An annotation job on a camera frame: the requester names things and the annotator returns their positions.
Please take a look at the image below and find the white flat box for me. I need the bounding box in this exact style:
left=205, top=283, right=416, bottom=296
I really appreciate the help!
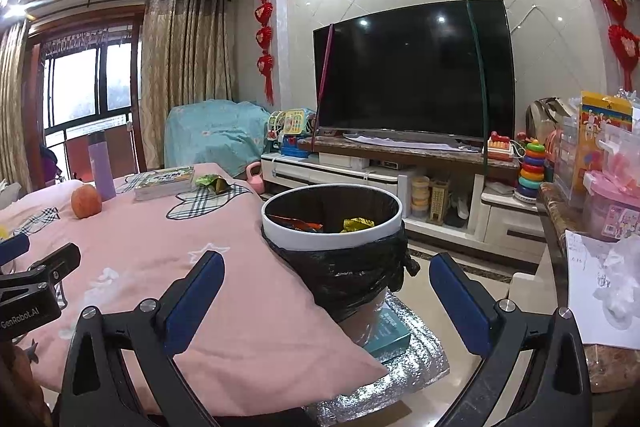
left=318, top=152, right=371, bottom=170

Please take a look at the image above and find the clear plastic case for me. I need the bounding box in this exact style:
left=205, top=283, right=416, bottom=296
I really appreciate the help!
left=597, top=122, right=640, bottom=180

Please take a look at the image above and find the teal box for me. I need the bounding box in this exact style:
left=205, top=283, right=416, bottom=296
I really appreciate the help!
left=364, top=307, right=413, bottom=358

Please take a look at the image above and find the stack of yellow tubs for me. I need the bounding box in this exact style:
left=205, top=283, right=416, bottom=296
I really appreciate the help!
left=410, top=176, right=432, bottom=220

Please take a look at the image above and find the grey pillow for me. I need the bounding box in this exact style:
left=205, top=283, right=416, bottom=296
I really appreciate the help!
left=0, top=179, right=23, bottom=210

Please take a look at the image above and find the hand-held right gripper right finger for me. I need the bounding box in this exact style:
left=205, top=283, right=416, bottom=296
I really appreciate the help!
left=428, top=252, right=593, bottom=427

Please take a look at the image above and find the green snack packet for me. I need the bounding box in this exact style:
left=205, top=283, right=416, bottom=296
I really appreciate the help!
left=195, top=174, right=233, bottom=194

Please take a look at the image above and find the white paper sheet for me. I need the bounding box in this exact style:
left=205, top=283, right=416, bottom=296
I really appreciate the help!
left=565, top=229, right=640, bottom=353

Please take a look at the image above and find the yellow toy box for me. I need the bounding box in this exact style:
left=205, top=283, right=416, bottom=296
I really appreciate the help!
left=577, top=91, right=635, bottom=208

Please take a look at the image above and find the red toy phone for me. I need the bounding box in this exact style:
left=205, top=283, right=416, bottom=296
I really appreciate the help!
left=486, top=131, right=521, bottom=162

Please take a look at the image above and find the orange ball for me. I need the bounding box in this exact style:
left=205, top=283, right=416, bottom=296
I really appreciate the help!
left=70, top=184, right=103, bottom=219

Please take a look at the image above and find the beige patterned curtain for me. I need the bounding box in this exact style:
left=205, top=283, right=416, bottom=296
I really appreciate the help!
left=139, top=0, right=238, bottom=172
left=0, top=19, right=33, bottom=180

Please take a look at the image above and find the clear plastic drawer box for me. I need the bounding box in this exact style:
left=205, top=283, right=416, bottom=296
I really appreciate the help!
left=552, top=114, right=586, bottom=208

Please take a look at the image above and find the person's left hand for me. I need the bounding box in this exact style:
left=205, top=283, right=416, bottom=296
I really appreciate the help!
left=0, top=343, right=53, bottom=427

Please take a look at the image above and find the clear plastic bag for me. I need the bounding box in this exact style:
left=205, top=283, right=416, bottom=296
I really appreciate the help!
left=592, top=234, right=640, bottom=330

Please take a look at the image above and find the wooden abacus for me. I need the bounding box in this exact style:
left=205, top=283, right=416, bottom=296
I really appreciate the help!
left=429, top=179, right=452, bottom=225

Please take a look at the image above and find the pink kettlebell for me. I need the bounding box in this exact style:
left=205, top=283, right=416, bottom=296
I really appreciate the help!
left=245, top=161, right=265, bottom=194

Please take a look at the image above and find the purple bottle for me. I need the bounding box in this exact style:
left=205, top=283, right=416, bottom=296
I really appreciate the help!
left=87, top=131, right=117, bottom=202

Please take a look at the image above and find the white rim trash bin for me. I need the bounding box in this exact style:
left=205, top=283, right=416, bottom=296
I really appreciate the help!
left=262, top=186, right=422, bottom=324

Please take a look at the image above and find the toy cash register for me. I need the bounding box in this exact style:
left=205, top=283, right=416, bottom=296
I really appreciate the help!
left=265, top=108, right=318, bottom=158

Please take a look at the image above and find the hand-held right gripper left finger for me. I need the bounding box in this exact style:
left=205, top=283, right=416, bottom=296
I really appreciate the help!
left=59, top=251, right=226, bottom=427

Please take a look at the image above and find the brown framed balcony window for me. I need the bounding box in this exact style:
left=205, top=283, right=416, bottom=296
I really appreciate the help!
left=27, top=4, right=146, bottom=180

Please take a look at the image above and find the pink plastic toy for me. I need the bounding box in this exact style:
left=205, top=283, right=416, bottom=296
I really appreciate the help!
left=542, top=129, right=563, bottom=168

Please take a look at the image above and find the pink plastic container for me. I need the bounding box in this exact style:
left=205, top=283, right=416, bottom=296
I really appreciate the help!
left=582, top=169, right=640, bottom=243

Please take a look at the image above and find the brown marble side table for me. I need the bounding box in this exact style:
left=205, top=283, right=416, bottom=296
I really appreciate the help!
left=537, top=182, right=640, bottom=395

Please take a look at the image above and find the silver foil mat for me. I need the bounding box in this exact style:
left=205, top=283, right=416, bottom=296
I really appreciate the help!
left=302, top=294, right=452, bottom=425

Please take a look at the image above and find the rainbow stacking ring toy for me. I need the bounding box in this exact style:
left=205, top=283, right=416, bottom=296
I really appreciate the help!
left=515, top=139, right=547, bottom=202

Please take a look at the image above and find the beige backpack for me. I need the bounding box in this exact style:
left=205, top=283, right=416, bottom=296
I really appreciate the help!
left=527, top=96, right=576, bottom=142

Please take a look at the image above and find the green picture book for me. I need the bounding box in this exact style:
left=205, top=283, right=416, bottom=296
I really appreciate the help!
left=132, top=166, right=196, bottom=201

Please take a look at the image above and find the teal furniture cover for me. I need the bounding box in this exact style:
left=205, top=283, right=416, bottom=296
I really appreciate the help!
left=164, top=99, right=273, bottom=178

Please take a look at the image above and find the orange snack packet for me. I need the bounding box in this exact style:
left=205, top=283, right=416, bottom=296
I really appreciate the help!
left=272, top=214, right=323, bottom=233

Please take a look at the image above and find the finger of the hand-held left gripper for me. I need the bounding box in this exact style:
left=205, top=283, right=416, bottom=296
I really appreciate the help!
left=27, top=243, right=82, bottom=288
left=0, top=234, right=31, bottom=265

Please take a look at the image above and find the white TV cabinet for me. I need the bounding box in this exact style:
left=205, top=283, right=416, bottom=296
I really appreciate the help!
left=260, top=134, right=548, bottom=258

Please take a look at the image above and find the purple garment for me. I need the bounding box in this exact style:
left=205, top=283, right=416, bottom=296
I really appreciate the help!
left=40, top=144, right=63, bottom=188

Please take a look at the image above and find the black television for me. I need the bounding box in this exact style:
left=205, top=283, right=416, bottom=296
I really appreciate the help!
left=313, top=0, right=516, bottom=142

